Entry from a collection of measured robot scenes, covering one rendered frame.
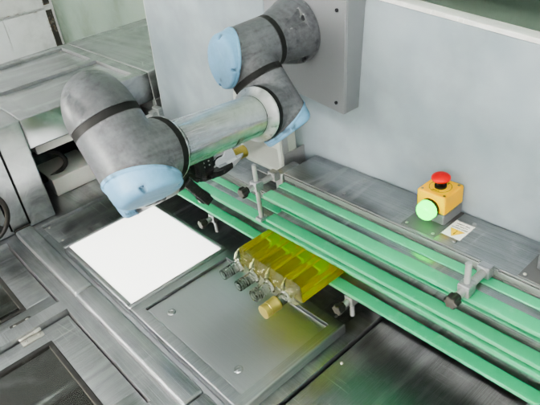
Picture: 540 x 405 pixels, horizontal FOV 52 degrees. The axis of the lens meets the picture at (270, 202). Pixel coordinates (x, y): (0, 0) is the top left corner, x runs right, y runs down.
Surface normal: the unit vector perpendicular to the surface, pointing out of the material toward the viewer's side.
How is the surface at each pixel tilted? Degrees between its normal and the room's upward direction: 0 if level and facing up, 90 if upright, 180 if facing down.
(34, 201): 90
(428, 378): 89
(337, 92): 3
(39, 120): 90
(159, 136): 109
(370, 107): 0
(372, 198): 90
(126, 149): 74
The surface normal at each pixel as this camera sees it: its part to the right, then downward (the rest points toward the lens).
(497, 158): -0.74, 0.44
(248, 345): -0.12, -0.83
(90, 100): -0.05, -0.25
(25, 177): 0.66, 0.34
